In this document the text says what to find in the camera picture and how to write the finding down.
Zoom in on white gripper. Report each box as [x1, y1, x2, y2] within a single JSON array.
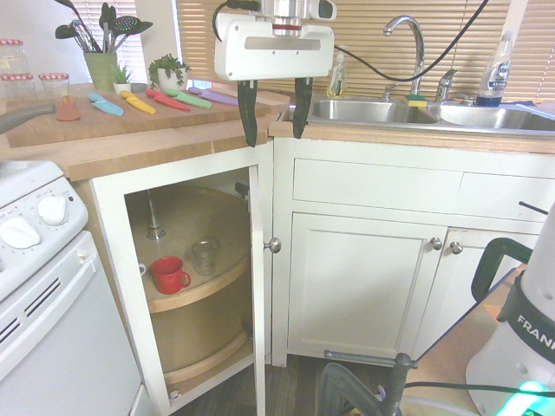
[[213, 12, 336, 149]]

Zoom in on white cabinet door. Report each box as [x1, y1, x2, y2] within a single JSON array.
[[247, 164, 276, 416]]

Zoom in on white sink cabinet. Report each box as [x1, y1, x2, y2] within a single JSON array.
[[268, 134, 555, 369]]

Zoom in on purple knife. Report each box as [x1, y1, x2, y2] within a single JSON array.
[[186, 86, 241, 107]]

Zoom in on yellow dish soap bottle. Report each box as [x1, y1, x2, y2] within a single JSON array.
[[326, 43, 349, 99]]

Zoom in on green knife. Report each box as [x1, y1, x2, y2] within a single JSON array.
[[164, 88, 213, 110]]

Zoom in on stainless steel double sink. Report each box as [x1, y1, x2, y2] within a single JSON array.
[[307, 96, 555, 136]]

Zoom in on red knife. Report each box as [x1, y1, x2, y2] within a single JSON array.
[[144, 88, 192, 113]]

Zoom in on leafy plant white pot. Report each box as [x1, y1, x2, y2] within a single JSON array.
[[147, 53, 193, 93]]

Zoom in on wooden window blinds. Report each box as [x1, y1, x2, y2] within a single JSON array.
[[174, 0, 513, 103]]

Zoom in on wooden countertop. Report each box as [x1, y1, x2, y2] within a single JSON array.
[[0, 81, 555, 183]]

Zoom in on wooden cutting board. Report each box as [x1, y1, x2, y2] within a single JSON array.
[[4, 88, 291, 149]]

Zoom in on yellow knife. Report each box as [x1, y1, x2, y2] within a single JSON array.
[[119, 89, 158, 115]]

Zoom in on wooden lazy susan shelf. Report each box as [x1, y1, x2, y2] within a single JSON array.
[[162, 331, 255, 386], [129, 185, 252, 314]]

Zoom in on chrome gooseneck faucet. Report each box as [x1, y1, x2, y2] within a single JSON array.
[[382, 15, 427, 98]]

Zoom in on green utensil holder with utensils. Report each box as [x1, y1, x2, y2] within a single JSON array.
[[69, 0, 145, 84]]

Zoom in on small spiky plant white pot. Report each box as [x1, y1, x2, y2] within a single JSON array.
[[110, 63, 133, 95]]

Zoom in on metal lazy susan pole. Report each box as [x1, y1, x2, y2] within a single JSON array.
[[146, 190, 167, 241]]

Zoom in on clear glass jar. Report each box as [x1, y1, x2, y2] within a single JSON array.
[[191, 240, 219, 277]]

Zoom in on black skimmer with coloured holes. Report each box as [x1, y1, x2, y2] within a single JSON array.
[[112, 14, 154, 55]]

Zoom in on blue knife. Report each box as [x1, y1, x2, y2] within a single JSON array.
[[87, 91, 126, 117]]

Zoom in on black spatula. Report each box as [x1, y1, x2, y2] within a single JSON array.
[[98, 1, 116, 55]]

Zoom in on red mug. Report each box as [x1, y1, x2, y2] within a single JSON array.
[[149, 256, 193, 296]]

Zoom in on orange peeler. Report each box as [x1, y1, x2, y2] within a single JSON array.
[[55, 94, 82, 123]]

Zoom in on metal whisk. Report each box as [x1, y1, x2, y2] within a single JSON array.
[[69, 18, 95, 53]]

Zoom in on glass jar red checked lid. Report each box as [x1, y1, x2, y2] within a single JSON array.
[[0, 73, 37, 102], [0, 38, 25, 75], [37, 72, 71, 99]]

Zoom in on clear dish soap bottle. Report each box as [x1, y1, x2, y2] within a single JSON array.
[[475, 30, 513, 107]]

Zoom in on black ladle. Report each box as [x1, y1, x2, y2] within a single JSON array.
[[54, 23, 95, 54]]

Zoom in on white stove knob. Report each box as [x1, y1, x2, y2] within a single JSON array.
[[37, 195, 68, 227], [0, 216, 42, 250]]

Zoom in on grey metal clamp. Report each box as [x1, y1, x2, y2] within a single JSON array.
[[319, 349, 420, 416]]

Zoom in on white stove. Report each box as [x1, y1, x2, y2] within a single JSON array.
[[0, 159, 147, 416]]

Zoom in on chrome faucet handle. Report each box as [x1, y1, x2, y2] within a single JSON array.
[[434, 68, 459, 103]]

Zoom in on black cable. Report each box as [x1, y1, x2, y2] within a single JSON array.
[[402, 380, 555, 396], [332, 0, 492, 83]]

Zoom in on grey pan handle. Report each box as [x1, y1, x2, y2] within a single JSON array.
[[0, 102, 58, 137]]

